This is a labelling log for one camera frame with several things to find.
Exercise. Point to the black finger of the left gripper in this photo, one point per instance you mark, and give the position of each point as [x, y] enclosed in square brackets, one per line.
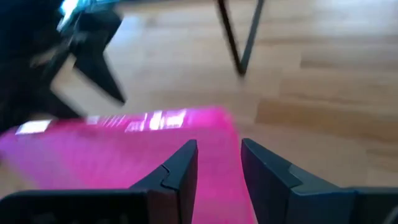
[99, 74]
[46, 109]

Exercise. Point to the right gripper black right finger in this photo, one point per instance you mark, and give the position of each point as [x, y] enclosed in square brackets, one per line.
[280, 193]

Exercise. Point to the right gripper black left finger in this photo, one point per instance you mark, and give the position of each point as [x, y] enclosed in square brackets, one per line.
[177, 186]

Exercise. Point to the clear pencil box pink lid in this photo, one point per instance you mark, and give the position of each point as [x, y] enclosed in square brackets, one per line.
[93, 155]

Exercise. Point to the wooden shelf with black legs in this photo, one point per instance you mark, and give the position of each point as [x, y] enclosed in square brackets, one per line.
[241, 56]

